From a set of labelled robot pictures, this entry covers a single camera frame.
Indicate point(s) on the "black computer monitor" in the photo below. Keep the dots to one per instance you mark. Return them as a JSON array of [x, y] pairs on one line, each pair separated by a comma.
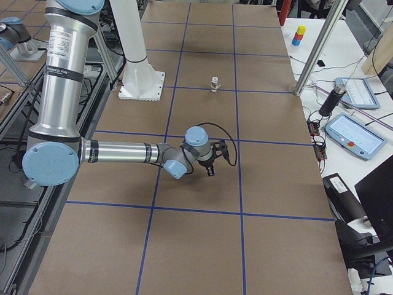
[[375, 194]]

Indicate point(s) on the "aluminium frame post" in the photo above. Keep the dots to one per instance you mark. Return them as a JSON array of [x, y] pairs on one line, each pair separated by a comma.
[[326, 31]]

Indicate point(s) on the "black cylinder device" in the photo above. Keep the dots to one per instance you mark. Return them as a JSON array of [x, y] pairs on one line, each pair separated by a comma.
[[331, 101]]

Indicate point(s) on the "teach pendant tablet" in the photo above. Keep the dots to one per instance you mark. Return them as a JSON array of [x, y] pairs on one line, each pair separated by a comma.
[[355, 137], [358, 93]]

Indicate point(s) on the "orange circuit board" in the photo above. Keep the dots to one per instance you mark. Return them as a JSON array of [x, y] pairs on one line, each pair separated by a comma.
[[317, 140]]

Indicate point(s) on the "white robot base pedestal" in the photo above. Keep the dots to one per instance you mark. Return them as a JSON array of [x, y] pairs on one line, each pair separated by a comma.
[[140, 81]]

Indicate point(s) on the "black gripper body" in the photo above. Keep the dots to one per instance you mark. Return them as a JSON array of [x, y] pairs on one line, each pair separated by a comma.
[[205, 163]]

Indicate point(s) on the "far teach pendant tablet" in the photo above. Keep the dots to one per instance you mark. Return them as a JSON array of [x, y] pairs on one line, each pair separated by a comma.
[[358, 93]]

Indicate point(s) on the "brown paper table mat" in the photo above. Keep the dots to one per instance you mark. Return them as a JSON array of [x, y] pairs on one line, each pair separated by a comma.
[[248, 216]]

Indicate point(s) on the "black label printer box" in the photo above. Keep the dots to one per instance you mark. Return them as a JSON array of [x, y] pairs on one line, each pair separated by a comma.
[[342, 199]]

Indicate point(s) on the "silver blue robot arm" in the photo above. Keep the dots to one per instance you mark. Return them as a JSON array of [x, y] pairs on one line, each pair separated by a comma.
[[55, 148]]

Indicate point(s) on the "stacked coloured toy blocks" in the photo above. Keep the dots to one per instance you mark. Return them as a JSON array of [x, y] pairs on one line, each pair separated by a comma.
[[298, 36]]

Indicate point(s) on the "near teach pendant tablet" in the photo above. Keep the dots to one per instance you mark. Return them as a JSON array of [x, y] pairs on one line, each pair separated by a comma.
[[355, 137]]

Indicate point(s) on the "white PPR ball valve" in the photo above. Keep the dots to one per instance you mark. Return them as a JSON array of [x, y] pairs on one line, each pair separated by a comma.
[[215, 84]]

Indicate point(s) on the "background blue robot arm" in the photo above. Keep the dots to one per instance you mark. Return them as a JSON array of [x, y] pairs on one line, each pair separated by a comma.
[[16, 39]]

